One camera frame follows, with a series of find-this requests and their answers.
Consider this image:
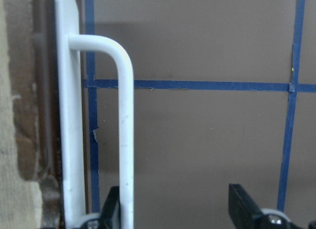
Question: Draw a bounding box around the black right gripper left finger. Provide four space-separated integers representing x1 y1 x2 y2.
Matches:
100 186 120 229

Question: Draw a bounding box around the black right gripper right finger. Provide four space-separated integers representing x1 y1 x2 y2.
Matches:
228 184 263 229

